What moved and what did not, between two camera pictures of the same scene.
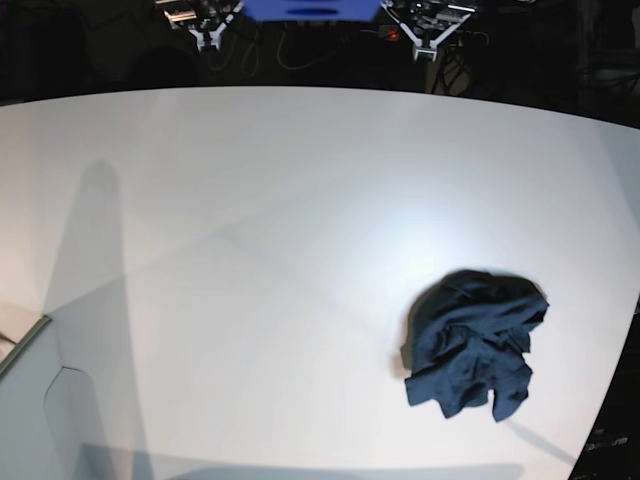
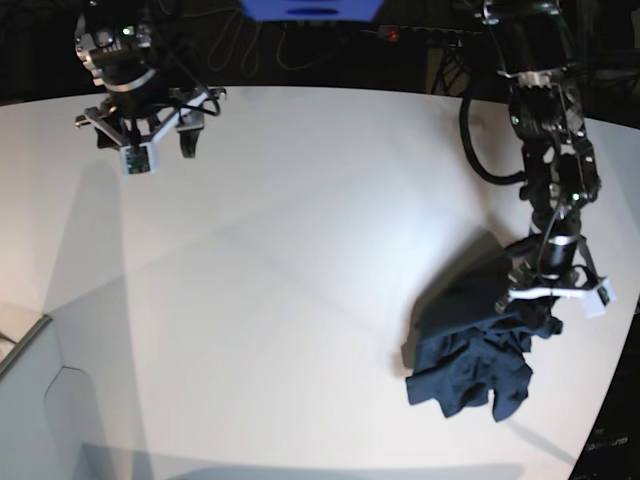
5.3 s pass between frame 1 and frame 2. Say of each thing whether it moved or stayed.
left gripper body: moved
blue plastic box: stayed
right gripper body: moved
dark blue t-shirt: moved
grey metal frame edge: stayed
